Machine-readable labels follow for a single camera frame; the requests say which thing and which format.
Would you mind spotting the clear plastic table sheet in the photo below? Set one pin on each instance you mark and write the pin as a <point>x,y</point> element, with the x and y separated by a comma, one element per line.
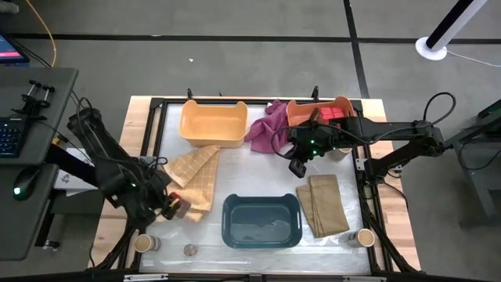
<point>254,172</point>

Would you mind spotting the desk caster wheel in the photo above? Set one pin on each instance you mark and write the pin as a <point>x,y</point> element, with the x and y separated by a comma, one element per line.
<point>51,245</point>

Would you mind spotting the black metal table frame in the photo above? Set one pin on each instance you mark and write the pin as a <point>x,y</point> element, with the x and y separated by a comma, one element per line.
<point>156,103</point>

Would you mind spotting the cardboard cup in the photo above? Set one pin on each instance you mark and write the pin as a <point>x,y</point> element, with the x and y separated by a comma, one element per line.
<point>341,154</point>

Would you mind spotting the magenta cloth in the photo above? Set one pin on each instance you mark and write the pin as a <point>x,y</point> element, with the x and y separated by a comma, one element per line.
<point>266,133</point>

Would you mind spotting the black metal equipment stand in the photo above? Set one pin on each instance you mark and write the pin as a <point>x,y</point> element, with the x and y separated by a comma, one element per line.
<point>475,184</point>

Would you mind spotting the backlit black keyboard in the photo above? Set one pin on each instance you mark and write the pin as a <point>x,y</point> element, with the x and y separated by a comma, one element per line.
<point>9,137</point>

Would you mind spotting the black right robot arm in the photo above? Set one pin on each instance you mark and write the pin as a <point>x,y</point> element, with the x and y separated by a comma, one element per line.
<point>391,131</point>

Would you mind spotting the white round base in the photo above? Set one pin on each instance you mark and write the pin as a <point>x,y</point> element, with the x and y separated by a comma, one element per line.
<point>424,54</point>

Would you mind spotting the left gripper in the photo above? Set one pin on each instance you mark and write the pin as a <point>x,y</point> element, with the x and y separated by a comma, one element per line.
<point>158,192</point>

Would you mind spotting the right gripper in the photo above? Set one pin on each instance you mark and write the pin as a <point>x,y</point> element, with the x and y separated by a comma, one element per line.
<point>321,139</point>

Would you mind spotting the orange plastic bin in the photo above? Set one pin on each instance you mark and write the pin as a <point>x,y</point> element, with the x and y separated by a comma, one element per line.
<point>299,113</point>

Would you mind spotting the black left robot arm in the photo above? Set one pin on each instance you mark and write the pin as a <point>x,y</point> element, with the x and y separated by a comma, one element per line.
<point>117,184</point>

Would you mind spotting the yellow plastic bin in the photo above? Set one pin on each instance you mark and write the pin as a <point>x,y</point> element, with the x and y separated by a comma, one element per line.
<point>213,127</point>

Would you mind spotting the small brown-lid glass jar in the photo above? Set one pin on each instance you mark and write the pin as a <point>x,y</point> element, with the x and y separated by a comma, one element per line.
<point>190,250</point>

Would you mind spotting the olive brown folded cloth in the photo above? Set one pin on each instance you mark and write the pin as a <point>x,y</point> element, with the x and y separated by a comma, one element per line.
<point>325,207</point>

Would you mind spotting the white printed box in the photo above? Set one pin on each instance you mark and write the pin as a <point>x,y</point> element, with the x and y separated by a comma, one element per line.
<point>70,182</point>

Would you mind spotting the computer monitor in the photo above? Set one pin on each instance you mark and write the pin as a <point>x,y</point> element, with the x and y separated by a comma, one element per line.
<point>9,51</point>

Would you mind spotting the dark grey desk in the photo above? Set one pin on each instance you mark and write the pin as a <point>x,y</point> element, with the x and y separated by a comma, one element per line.
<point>39,98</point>

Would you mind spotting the black computer mouse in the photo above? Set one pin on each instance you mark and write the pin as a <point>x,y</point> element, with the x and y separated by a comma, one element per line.
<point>25,184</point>

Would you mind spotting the teal plastic bin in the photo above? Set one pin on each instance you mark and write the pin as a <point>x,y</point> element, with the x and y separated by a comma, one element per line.
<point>258,227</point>

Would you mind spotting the black clamp stand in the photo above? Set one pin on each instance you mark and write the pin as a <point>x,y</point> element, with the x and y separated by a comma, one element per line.
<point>35,100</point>

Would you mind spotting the black frame clamp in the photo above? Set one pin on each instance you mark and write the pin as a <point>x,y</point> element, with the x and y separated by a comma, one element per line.
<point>315,93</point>
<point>190,94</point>

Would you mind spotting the silver metal bracket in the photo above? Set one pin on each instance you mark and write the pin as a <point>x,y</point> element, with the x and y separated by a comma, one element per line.
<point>364,279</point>
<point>145,277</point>

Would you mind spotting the slim tower pole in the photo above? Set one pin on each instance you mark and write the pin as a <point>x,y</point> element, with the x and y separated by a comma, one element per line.
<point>454,21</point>

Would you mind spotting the yellow checked cloth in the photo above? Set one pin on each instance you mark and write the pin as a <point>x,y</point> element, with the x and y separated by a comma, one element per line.
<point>199,180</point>

